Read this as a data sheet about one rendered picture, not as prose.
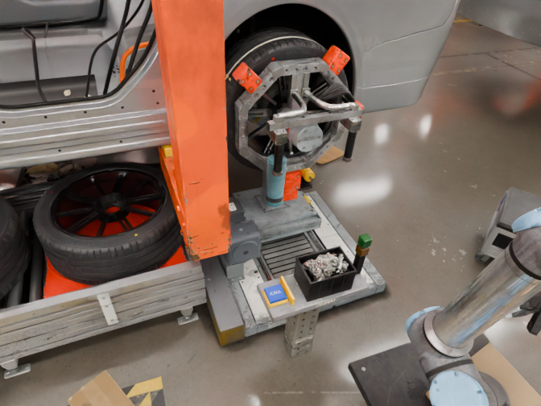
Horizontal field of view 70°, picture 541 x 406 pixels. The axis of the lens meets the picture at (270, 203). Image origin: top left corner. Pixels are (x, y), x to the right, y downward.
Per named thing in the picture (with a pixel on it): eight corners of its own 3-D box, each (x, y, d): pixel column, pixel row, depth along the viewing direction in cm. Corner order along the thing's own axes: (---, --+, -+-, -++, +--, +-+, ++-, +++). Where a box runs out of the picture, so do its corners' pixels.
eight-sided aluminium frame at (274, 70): (332, 155, 208) (350, 52, 172) (338, 162, 203) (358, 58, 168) (234, 175, 190) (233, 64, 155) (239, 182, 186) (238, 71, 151)
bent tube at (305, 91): (335, 91, 175) (339, 68, 168) (358, 110, 162) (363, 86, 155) (299, 96, 169) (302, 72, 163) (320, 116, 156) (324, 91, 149)
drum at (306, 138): (301, 127, 188) (304, 101, 179) (322, 151, 174) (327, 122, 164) (274, 132, 184) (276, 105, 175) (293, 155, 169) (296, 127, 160)
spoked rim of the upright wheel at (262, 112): (287, 146, 225) (330, 63, 201) (304, 167, 208) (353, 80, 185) (207, 125, 197) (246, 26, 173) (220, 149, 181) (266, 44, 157)
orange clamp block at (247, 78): (257, 74, 163) (242, 60, 157) (263, 82, 158) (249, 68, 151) (245, 87, 165) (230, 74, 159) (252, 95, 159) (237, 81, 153)
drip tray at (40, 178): (99, 153, 300) (98, 149, 298) (97, 185, 270) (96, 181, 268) (25, 161, 287) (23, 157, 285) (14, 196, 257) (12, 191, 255)
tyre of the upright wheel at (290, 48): (291, 159, 233) (348, 54, 202) (309, 182, 216) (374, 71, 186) (187, 135, 196) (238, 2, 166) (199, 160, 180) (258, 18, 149)
